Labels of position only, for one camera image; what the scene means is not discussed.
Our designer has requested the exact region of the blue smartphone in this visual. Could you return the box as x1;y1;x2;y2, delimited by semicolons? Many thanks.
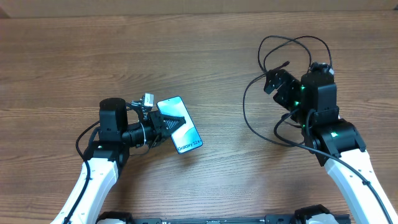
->
157;96;203;154

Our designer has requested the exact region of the black charging cable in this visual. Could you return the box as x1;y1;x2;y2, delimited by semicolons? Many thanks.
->
243;35;333;148

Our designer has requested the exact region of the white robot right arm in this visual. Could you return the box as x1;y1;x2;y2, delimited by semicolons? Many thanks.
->
264;62;397;223

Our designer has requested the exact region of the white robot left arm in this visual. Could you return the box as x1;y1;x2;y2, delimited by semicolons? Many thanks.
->
53;93;192;224

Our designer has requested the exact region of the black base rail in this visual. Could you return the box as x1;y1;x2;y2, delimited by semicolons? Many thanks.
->
96;204;351;224

